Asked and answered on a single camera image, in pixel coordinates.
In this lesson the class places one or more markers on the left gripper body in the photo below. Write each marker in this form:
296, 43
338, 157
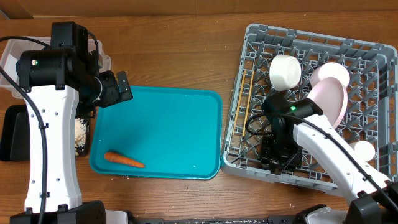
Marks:
111, 94

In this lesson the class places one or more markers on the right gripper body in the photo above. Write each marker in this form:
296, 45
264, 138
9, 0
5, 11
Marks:
285, 152

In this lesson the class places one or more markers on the orange carrot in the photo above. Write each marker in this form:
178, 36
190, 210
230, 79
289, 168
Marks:
121, 159

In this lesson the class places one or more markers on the white plate with food scraps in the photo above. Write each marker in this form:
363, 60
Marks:
331, 96

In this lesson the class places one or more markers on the white bowl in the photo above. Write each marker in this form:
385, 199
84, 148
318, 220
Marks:
284, 72
330, 69

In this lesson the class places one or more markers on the white cup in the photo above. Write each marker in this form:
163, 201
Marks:
364, 150

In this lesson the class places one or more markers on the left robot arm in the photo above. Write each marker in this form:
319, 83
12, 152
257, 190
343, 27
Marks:
60, 82

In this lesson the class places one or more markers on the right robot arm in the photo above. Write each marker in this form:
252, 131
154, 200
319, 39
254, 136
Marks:
371, 195

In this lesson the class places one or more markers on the grey dishwasher rack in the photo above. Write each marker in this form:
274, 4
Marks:
371, 113

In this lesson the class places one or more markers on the rice and peanut scraps pile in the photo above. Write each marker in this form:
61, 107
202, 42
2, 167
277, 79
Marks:
80, 136

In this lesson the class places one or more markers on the teal serving tray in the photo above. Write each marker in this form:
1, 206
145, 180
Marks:
174, 132

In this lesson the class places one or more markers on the clear plastic bin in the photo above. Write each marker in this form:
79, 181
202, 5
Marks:
14, 48

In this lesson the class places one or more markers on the black tray bin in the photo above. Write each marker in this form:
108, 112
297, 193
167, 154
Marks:
15, 138

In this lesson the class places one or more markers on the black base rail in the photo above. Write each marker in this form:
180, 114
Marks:
273, 219

